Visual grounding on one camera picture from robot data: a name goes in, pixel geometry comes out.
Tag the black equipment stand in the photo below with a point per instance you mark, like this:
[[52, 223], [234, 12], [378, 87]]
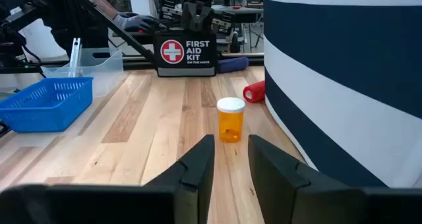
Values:
[[13, 36]]

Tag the person's hand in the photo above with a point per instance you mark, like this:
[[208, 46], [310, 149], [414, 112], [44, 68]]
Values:
[[135, 22]]

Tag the grey background table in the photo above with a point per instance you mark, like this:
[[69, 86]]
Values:
[[244, 13]]

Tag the orange pill bottle white cap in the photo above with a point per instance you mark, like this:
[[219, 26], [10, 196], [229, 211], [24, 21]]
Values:
[[230, 125]]

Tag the navy white striped fabric basket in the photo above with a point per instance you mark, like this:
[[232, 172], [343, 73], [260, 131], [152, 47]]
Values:
[[346, 69]]

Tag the clear plastic bin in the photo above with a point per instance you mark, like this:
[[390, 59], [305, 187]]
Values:
[[105, 75]]

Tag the blue bandage roll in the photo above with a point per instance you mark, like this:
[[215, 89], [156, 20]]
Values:
[[232, 65]]

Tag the clear upright plastic piece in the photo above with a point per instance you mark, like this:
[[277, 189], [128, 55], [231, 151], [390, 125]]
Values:
[[75, 57]]

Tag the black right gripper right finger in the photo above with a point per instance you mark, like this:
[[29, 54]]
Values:
[[280, 191]]

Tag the red bandage roll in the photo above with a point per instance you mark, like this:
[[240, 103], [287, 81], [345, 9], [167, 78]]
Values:
[[255, 91]]

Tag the blue slotted plastic basket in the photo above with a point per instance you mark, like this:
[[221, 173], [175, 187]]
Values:
[[49, 118]]

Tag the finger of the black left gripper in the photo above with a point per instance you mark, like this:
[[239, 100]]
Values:
[[225, 23], [168, 7]]

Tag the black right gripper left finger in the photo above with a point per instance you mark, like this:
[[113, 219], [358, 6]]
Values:
[[184, 191]]

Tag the black first aid kit bag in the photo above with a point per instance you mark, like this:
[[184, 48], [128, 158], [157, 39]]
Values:
[[211, 39]]

